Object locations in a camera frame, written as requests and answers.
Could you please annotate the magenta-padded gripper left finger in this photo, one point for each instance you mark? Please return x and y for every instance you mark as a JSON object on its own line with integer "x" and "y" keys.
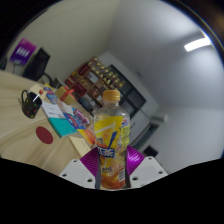
{"x": 88, "y": 163}

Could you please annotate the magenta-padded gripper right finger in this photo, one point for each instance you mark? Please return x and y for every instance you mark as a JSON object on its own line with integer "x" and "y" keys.
{"x": 136, "y": 163}

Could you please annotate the orange drink bottle yellow label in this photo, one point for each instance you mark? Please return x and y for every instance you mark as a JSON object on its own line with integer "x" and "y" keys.
{"x": 111, "y": 140}

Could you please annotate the large pale yellow notepad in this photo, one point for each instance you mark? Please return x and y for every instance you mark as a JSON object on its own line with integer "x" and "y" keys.
{"x": 79, "y": 145}

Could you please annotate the orange red book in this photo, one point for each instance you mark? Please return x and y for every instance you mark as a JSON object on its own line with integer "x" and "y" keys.
{"x": 87, "y": 136}

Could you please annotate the teal book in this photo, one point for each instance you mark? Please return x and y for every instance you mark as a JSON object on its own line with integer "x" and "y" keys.
{"x": 62, "y": 127}

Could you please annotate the blue magazine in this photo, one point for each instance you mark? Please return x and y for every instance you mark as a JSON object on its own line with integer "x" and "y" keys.
{"x": 75, "y": 120}

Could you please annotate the flat round red coaster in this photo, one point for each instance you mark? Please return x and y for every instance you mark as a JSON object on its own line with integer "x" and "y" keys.
{"x": 44, "y": 135}

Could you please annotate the black framed glass door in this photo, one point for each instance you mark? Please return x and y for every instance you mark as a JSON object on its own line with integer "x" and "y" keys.
{"x": 136, "y": 100}

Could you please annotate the white booklet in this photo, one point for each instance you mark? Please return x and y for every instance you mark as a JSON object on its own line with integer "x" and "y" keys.
{"x": 52, "y": 110}

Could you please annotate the yellow gift box red ribbon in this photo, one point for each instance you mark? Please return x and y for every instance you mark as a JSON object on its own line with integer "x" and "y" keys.
{"x": 65, "y": 96}

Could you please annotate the black mug with coloured dots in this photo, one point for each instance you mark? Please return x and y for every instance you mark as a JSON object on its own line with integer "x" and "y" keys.
{"x": 31, "y": 107}

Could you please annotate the wooden shelf unit with trophies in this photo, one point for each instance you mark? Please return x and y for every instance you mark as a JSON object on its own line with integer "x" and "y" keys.
{"x": 95, "y": 83}

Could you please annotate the red-tipped white stick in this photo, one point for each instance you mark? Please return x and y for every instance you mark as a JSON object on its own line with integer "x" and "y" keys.
{"x": 37, "y": 96}

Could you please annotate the small pale yellow notepad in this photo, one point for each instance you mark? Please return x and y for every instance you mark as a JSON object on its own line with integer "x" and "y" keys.
{"x": 37, "y": 90}

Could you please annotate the black office chair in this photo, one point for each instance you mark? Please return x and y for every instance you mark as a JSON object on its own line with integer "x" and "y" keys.
{"x": 36, "y": 65}

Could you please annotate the purple sign board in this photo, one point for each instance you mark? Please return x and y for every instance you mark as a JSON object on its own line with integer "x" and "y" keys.
{"x": 22, "y": 50}

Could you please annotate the white wall air conditioner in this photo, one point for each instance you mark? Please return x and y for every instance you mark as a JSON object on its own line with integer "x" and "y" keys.
{"x": 159, "y": 118}

